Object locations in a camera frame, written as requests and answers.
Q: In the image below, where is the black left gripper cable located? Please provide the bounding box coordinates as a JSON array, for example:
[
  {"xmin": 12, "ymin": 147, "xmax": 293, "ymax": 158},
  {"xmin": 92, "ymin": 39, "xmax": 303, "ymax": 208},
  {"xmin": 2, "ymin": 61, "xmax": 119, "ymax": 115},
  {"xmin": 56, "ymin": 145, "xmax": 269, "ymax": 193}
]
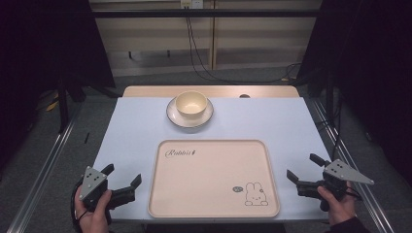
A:
[{"xmin": 70, "ymin": 180, "xmax": 86, "ymax": 233}]

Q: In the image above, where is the beige tray with rabbit print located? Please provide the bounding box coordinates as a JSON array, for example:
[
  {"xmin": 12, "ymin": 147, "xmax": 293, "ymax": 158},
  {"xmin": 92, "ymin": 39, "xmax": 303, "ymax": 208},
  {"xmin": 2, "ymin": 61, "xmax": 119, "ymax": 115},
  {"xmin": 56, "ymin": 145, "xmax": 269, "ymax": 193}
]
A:
[{"xmin": 148, "ymin": 139, "xmax": 281, "ymax": 219}]

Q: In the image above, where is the person's left hand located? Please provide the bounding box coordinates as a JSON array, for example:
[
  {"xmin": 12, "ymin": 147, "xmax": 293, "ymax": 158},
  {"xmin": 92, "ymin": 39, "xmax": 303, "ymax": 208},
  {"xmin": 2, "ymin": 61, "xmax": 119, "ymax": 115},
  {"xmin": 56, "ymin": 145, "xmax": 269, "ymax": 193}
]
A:
[{"xmin": 74, "ymin": 186, "xmax": 113, "ymax": 233}]

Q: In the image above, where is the white round plate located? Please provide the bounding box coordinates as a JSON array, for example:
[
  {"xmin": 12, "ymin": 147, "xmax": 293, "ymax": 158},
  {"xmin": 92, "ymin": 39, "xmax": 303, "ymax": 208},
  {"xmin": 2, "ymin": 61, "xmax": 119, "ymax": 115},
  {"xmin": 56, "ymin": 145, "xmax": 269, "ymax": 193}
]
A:
[{"xmin": 165, "ymin": 96, "xmax": 215, "ymax": 129}]

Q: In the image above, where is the black horizontal frame bar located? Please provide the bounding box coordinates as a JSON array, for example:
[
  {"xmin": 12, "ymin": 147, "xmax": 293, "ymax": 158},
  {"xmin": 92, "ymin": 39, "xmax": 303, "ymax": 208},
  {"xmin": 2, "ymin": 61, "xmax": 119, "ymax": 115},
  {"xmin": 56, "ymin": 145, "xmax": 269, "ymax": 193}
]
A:
[{"xmin": 91, "ymin": 8, "xmax": 321, "ymax": 19}]

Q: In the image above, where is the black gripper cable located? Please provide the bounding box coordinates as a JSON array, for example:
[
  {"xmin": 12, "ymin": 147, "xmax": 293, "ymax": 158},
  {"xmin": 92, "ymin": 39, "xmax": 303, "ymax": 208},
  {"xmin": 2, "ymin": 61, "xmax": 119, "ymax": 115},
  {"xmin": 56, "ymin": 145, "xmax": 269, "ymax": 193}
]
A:
[
  {"xmin": 344, "ymin": 185, "xmax": 363, "ymax": 201},
  {"xmin": 70, "ymin": 180, "xmax": 86, "ymax": 233}
]

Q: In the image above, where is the yellow floor item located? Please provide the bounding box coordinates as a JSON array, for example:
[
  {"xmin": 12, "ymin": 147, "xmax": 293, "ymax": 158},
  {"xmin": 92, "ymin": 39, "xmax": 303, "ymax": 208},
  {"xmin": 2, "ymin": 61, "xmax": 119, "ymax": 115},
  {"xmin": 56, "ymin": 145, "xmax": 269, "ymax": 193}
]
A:
[{"xmin": 45, "ymin": 99, "xmax": 61, "ymax": 113}]

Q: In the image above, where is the cream bowl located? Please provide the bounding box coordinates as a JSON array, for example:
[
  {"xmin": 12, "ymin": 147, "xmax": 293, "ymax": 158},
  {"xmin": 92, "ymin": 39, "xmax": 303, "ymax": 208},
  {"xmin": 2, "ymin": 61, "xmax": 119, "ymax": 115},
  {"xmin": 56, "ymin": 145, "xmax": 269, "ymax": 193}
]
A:
[{"xmin": 175, "ymin": 90, "xmax": 208, "ymax": 118}]

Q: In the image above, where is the black curtain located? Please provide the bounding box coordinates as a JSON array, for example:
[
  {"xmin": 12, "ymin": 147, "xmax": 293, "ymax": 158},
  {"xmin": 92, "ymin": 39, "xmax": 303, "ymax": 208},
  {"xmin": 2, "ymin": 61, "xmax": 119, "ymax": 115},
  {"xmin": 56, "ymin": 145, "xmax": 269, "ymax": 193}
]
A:
[
  {"xmin": 0, "ymin": 0, "xmax": 117, "ymax": 171},
  {"xmin": 296, "ymin": 0, "xmax": 412, "ymax": 187}
]

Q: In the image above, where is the black metal stand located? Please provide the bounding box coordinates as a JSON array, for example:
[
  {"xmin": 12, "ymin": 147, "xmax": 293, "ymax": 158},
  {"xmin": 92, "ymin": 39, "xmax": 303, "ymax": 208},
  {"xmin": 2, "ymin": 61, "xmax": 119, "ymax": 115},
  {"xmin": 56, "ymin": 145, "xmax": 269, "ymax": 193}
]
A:
[{"xmin": 56, "ymin": 77, "xmax": 71, "ymax": 134}]

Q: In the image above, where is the white wall socket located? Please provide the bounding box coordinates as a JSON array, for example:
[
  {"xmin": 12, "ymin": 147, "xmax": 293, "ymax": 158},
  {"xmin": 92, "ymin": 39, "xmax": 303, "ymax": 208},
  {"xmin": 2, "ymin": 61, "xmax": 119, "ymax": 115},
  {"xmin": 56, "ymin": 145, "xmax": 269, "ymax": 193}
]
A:
[{"xmin": 180, "ymin": 0, "xmax": 205, "ymax": 10}]

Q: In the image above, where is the metal floor rail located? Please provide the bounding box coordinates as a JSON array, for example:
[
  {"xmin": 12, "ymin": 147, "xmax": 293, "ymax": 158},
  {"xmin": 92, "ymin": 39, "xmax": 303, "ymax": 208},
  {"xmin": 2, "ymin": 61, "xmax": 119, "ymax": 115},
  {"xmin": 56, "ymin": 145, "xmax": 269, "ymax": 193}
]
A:
[
  {"xmin": 310, "ymin": 96, "xmax": 396, "ymax": 233},
  {"xmin": 6, "ymin": 99, "xmax": 86, "ymax": 233}
]

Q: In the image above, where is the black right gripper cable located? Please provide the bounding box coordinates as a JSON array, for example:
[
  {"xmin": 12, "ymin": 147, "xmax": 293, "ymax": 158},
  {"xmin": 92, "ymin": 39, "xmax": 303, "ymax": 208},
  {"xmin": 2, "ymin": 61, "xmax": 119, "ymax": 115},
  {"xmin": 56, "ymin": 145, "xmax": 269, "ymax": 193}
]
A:
[{"xmin": 344, "ymin": 185, "xmax": 363, "ymax": 201}]

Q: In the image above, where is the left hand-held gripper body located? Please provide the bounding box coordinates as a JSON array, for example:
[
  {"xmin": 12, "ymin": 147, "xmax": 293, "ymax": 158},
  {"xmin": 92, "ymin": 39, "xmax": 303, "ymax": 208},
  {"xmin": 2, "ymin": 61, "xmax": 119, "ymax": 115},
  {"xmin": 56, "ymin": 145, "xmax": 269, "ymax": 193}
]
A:
[{"xmin": 78, "ymin": 165, "xmax": 136, "ymax": 213}]

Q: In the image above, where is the person's right hand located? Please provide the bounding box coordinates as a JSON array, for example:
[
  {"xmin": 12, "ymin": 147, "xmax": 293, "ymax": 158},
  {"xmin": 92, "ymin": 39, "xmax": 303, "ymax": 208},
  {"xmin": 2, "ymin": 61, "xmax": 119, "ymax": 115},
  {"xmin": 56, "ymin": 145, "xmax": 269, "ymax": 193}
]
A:
[{"xmin": 316, "ymin": 181, "xmax": 358, "ymax": 226}]

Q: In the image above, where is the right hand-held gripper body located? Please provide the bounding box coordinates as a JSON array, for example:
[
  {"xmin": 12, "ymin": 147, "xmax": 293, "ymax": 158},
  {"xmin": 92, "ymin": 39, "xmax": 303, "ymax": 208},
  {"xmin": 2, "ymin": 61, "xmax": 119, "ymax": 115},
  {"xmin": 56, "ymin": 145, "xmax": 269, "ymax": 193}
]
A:
[{"xmin": 295, "ymin": 158, "xmax": 376, "ymax": 213}]

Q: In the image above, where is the black wall cable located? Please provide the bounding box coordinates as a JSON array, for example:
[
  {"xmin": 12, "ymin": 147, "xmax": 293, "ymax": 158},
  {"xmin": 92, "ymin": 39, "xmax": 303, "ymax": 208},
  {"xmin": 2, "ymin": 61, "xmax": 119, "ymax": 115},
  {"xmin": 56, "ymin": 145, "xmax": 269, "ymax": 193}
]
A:
[{"xmin": 185, "ymin": 6, "xmax": 304, "ymax": 84}]

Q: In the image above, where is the light blue table mat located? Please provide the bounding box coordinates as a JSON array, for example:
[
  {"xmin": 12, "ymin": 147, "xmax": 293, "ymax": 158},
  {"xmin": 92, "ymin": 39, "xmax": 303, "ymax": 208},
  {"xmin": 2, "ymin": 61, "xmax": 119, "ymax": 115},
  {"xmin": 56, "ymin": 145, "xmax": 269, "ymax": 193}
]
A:
[{"xmin": 92, "ymin": 96, "xmax": 331, "ymax": 223}]

